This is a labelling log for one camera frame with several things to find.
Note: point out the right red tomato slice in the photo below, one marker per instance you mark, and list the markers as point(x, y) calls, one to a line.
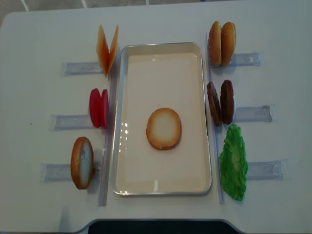
point(104, 108)

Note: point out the red tomato slice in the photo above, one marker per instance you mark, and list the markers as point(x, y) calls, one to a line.
point(104, 108)
point(94, 109)

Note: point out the left brown meat patty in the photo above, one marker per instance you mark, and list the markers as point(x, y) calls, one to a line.
point(214, 104)

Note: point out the brown meat patty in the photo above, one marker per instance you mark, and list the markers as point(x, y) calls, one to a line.
point(227, 102)
point(214, 104)

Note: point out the left red tomato slice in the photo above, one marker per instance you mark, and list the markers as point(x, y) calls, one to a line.
point(94, 109)

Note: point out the right brown meat patty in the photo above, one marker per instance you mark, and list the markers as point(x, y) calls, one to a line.
point(227, 102)

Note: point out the right orange cheese slice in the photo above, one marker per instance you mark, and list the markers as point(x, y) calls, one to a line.
point(113, 50)

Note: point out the orange cheese slice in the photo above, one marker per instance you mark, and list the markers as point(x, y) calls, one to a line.
point(102, 50)
point(113, 50)

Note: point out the left orange cheese slice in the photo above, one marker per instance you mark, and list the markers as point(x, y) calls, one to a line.
point(102, 50)

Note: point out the clear holder under cheese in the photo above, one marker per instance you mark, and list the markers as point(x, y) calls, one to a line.
point(81, 68)

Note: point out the green lettuce leaf in rack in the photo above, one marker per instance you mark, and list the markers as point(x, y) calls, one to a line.
point(233, 164)

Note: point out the clear holder under patties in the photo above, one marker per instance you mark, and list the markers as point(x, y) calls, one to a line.
point(264, 113)

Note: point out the clear holder under tomato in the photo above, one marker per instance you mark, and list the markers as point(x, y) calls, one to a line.
point(71, 122)

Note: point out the clear holder under lettuce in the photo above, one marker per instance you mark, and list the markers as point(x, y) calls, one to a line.
point(269, 170)

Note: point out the bun slice on tray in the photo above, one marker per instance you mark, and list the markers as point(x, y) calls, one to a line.
point(164, 129)

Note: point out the white rectangular metal tray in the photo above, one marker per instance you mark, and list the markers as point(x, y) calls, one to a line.
point(151, 77)

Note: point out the upright bun slice left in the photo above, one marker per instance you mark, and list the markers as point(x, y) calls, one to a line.
point(82, 161)

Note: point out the left sesame bun top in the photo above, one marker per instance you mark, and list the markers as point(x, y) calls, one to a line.
point(214, 44)

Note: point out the right bun top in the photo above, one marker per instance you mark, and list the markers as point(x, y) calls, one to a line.
point(228, 43)

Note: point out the clear holder under bun tops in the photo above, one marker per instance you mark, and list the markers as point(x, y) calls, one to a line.
point(247, 59)

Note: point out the clear holder under bun slice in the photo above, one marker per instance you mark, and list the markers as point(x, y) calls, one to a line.
point(55, 173)

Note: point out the left long clear rack rail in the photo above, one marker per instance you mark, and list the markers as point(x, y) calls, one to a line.
point(109, 132)

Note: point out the long clear rack rail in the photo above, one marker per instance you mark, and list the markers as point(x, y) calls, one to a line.
point(109, 132)
point(215, 135)

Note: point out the right long clear rack rail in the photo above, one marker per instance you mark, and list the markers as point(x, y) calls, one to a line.
point(215, 135)

